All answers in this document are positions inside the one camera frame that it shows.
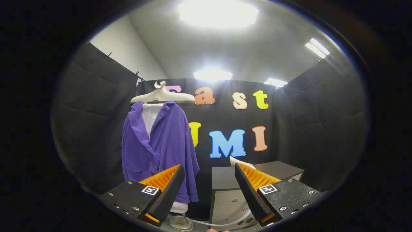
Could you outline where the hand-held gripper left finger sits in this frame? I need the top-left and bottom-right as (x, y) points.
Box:
(100, 164), (186, 227)

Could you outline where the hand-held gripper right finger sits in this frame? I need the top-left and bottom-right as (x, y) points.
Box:
(234, 162), (324, 226)

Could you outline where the white garment steamer head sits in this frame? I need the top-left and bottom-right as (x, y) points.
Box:
(229, 156), (257, 170)

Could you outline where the white steamer hose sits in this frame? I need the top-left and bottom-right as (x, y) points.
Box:
(192, 209), (252, 228)

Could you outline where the purple jacket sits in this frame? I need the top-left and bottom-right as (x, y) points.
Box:
(121, 101), (200, 204)

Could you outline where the grey drawer cabinet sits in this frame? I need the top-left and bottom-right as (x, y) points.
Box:
(210, 160), (305, 227)

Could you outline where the cream plastic hanger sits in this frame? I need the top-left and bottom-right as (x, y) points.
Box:
(130, 81), (196, 104)

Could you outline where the large ceiling light panel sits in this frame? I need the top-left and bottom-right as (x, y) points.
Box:
(178, 0), (260, 30)

